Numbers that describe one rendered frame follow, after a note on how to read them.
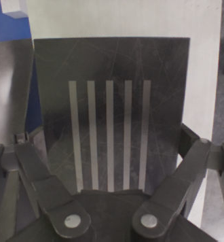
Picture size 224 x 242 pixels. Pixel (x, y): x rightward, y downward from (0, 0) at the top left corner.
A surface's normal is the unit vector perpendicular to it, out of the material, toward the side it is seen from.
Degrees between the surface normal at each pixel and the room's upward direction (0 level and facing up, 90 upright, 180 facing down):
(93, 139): 0
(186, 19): 0
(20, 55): 37
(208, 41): 0
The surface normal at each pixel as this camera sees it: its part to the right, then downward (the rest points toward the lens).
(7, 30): 0.00, 0.29
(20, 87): -0.05, -0.33
